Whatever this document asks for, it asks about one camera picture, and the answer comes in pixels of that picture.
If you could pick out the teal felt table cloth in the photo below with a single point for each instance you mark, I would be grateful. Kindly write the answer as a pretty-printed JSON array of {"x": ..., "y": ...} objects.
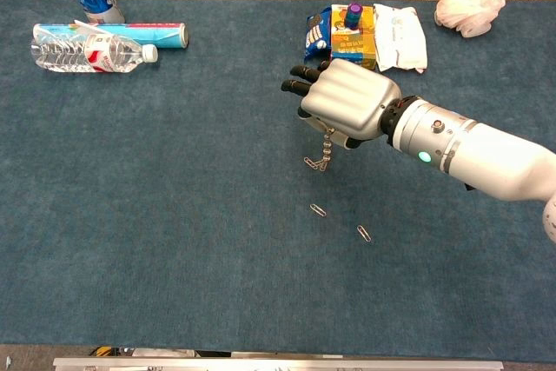
[{"x": 195, "y": 214}]

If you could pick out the blue plastic wrap roll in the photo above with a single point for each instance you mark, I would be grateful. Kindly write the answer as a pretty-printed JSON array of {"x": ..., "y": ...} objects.
[{"x": 160, "y": 34}]

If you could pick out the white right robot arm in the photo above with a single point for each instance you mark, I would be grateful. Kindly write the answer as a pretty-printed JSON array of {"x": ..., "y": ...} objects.
[{"x": 478, "y": 149}]

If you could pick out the blue cookie pack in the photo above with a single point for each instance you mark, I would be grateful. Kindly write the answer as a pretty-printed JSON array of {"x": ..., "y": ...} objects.
[{"x": 316, "y": 38}]

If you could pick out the white mesh bath pouf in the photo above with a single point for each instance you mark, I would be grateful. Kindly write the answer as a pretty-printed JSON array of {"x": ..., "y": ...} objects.
[{"x": 471, "y": 1}]

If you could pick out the yellow plastic part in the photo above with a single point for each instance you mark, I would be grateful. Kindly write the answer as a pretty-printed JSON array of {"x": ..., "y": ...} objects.
[{"x": 103, "y": 350}]

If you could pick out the small purple capped bottle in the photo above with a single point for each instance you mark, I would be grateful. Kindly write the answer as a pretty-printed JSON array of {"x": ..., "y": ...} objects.
[{"x": 354, "y": 15}]

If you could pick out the yellow and blue carton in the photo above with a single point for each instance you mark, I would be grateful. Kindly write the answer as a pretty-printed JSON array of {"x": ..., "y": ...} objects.
[{"x": 352, "y": 45}]

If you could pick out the aluminium profile rail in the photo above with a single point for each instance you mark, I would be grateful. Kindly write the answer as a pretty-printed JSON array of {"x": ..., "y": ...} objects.
[{"x": 278, "y": 364}]

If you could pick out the white wet wipes pack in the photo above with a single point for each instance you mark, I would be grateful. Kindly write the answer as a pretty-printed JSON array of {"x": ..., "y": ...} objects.
[{"x": 399, "y": 41}]

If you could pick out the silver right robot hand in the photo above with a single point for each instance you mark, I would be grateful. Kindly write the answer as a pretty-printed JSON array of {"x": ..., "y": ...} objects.
[{"x": 347, "y": 97}]

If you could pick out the clear plastic water bottle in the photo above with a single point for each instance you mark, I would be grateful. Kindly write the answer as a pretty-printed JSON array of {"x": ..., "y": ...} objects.
[{"x": 65, "y": 56}]

